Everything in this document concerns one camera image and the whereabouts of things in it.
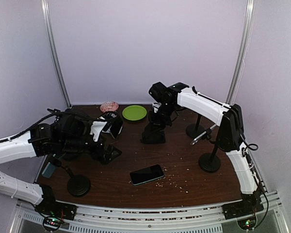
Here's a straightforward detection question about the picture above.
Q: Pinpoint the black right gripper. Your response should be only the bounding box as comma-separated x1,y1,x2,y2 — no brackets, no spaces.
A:
149,101,177,132

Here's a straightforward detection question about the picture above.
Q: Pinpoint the black triangular phone stand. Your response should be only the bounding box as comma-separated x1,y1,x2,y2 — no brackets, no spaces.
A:
141,123,166,144

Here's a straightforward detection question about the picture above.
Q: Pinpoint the black phone teal case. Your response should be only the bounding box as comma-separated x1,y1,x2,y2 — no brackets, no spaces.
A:
129,164,165,186

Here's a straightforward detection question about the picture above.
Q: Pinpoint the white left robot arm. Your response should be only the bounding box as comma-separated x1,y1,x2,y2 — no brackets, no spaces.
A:
0,109,123,216

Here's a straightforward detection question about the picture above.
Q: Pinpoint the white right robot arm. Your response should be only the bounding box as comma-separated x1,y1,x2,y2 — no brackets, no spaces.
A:
141,82,263,219

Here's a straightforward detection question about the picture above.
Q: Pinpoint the white desk phone stand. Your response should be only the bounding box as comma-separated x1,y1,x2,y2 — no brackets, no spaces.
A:
100,112,119,135

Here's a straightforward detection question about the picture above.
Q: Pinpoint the phone on white stand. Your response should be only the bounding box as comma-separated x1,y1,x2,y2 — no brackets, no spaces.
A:
110,117,123,139

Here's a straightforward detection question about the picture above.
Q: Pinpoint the lime green plate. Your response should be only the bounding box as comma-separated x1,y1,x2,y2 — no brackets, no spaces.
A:
122,105,147,121

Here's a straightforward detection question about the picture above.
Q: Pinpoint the pink patterned bowl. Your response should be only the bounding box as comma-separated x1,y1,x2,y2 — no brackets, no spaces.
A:
100,101,119,113

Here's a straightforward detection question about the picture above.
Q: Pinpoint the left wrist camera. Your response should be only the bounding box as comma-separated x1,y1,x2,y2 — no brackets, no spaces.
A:
90,121,111,142

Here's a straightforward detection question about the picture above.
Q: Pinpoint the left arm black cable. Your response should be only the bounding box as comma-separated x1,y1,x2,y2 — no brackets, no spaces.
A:
0,109,95,146

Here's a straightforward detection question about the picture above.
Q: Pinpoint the front aluminium rail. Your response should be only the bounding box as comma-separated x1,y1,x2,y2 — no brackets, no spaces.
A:
9,191,289,233

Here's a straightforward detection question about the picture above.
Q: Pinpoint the right aluminium frame post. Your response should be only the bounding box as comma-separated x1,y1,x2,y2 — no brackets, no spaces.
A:
226,0,256,105

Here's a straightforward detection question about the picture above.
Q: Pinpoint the aluminium frame post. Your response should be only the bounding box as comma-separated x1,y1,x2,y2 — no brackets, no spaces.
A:
226,0,256,105
41,0,72,108

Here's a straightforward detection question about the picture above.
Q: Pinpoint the left aluminium frame post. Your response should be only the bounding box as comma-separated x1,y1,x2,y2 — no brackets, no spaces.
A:
41,0,72,108

